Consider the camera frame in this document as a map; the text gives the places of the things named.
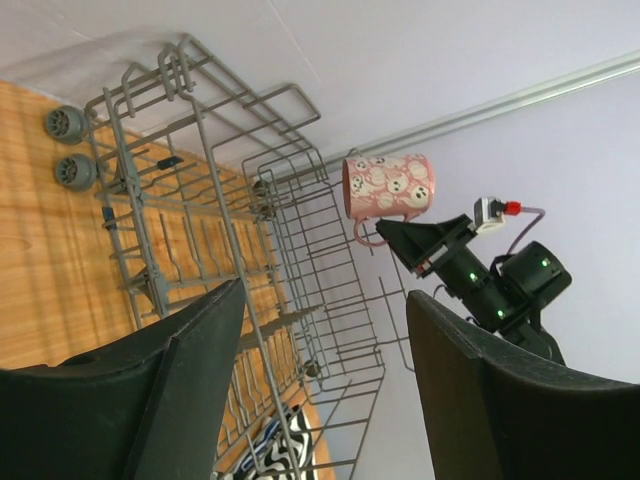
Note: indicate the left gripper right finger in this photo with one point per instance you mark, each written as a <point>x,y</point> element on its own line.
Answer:
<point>493,410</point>

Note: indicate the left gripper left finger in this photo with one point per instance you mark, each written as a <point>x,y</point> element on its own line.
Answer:
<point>147,406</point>

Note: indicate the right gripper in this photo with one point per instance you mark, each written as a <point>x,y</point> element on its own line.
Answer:
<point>441,249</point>

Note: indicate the pink ghost pattern mug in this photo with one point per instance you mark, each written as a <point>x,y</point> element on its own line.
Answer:
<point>386,186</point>

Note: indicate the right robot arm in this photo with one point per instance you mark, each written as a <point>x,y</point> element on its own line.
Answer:
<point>506,297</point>

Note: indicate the black white striped cloth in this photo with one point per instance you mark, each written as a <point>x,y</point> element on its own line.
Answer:
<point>268,457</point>

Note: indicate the grey wire dish rack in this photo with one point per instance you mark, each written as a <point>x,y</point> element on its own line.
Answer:
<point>201,180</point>

